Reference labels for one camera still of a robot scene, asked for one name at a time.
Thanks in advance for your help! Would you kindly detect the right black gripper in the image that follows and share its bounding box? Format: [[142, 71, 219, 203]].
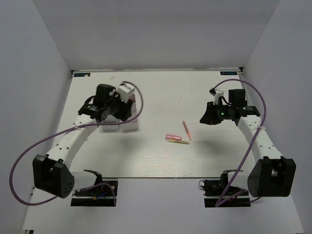
[[199, 100, 234, 125]]

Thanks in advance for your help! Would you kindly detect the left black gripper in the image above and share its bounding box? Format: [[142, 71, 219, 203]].
[[106, 91, 135, 122]]

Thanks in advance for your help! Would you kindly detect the orange pink pencil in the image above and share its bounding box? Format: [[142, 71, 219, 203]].
[[182, 121, 192, 141]]

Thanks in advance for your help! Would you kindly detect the yellow stick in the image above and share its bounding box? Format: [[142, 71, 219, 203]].
[[167, 140, 190, 145]]

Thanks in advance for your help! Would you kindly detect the pink correction tape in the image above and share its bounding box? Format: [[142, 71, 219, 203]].
[[165, 134, 182, 140]]

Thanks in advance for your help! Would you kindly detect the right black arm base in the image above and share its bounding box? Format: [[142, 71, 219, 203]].
[[198, 170, 252, 208]]

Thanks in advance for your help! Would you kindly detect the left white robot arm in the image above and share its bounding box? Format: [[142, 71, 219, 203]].
[[33, 83, 135, 198]]

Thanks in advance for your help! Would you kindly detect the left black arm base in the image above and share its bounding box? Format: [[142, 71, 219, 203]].
[[70, 180, 118, 207]]

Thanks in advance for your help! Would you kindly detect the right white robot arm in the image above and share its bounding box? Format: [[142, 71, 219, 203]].
[[200, 88, 296, 197]]

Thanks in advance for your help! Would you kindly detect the left white organizer bin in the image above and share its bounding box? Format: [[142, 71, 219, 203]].
[[102, 115, 119, 132]]

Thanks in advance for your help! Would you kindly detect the white organizer bin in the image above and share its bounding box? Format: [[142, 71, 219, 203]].
[[102, 115, 119, 132], [120, 94, 139, 132]]

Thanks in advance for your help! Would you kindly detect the right white organizer bin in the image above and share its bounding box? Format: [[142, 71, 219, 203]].
[[120, 94, 139, 132]]

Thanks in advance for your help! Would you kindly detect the left blue table label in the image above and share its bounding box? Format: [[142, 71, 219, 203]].
[[74, 73, 91, 77]]

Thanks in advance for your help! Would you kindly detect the blue table label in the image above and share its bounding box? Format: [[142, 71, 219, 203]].
[[220, 71, 237, 76], [74, 73, 91, 77]]

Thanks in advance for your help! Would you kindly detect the right blue table label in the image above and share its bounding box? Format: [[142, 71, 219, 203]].
[[220, 71, 237, 76]]

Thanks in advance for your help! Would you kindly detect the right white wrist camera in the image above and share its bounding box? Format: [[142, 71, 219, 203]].
[[209, 87, 224, 105]]

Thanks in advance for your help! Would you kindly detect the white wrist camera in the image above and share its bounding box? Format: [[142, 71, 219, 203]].
[[116, 83, 135, 103], [209, 87, 224, 105]]

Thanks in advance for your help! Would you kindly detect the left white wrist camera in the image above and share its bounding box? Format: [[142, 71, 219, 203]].
[[116, 83, 135, 103]]

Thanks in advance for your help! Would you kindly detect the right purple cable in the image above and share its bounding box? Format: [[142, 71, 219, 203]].
[[215, 78, 266, 208]]

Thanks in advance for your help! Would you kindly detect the purple cable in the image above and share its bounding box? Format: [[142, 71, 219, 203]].
[[215, 78, 266, 208], [9, 81, 144, 206]]

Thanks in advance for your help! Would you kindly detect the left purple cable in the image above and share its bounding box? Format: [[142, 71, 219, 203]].
[[9, 81, 144, 206]]

